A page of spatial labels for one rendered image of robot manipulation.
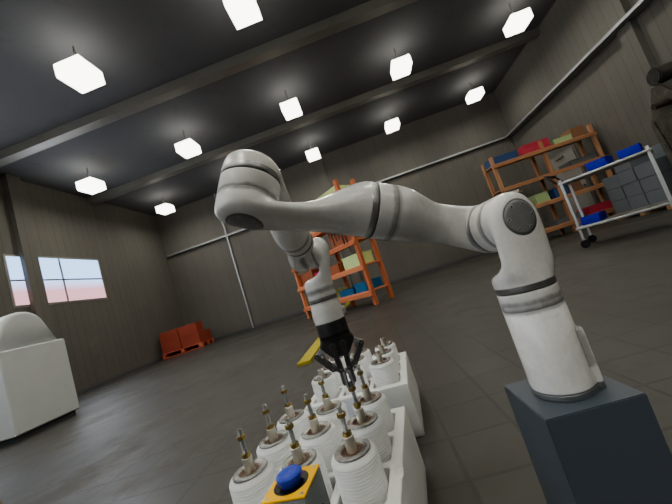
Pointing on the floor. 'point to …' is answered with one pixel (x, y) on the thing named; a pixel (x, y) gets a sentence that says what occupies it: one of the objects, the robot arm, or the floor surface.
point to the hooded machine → (32, 378)
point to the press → (662, 105)
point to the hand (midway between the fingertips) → (348, 377)
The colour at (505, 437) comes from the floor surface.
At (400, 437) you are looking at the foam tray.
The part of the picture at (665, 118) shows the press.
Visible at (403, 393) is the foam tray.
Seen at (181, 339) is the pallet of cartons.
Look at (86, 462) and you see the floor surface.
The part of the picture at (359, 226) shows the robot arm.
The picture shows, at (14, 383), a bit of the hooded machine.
